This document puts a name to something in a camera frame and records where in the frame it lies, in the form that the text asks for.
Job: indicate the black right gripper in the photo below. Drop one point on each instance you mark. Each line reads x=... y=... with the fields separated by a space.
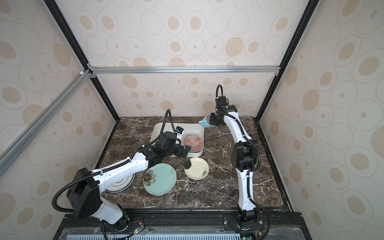
x=213 y=120

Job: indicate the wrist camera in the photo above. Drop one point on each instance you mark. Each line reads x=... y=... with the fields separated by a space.
x=222 y=105
x=179 y=130

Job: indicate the cream yellow small plate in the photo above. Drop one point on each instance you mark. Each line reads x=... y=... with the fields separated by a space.
x=196 y=168

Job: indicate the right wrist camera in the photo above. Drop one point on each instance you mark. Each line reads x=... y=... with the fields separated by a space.
x=222 y=105

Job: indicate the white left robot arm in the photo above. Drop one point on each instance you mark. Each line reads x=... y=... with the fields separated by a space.
x=82 y=196

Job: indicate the aluminium rail left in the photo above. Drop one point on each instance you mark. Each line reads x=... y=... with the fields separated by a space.
x=27 y=136

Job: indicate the white ringed plate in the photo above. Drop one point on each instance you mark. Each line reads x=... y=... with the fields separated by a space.
x=121 y=185

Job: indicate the aluminium rail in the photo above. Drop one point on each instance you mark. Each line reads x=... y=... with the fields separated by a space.
x=27 y=136
x=185 y=70

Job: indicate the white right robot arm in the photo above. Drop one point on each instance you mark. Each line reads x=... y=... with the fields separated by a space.
x=246 y=160

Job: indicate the black corner frame post right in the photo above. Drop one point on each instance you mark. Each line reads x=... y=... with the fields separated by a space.
x=297 y=36

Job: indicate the black corner frame post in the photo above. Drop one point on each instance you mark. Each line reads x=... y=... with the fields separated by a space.
x=297 y=36
x=58 y=16

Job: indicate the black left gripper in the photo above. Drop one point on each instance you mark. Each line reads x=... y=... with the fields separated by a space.
x=180 y=152

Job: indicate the blue mug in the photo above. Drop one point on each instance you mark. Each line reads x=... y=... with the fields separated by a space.
x=205 y=122

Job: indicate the black corner frame post left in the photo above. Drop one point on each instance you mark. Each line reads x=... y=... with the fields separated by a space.
x=58 y=16

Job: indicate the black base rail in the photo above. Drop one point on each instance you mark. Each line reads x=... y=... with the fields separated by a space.
x=188 y=225

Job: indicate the aluminium rail back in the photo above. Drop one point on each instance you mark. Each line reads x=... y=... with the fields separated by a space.
x=185 y=70

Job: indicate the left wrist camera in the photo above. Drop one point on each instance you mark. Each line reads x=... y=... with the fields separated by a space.
x=179 y=130

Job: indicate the red patterned bowl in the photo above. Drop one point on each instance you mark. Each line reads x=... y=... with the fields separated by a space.
x=195 y=142

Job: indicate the green flower plate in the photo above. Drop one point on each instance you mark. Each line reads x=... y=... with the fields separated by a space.
x=160 y=179

